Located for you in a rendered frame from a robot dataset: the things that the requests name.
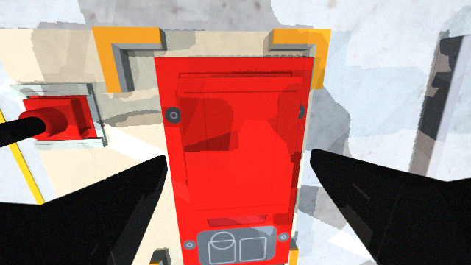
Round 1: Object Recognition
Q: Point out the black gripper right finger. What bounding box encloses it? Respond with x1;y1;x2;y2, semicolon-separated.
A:
310;149;471;265

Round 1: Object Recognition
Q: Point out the yellow tape border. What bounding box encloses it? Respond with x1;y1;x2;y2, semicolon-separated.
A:
0;109;45;205

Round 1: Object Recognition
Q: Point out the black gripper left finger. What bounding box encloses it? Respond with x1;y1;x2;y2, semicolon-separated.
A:
0;155;168;265

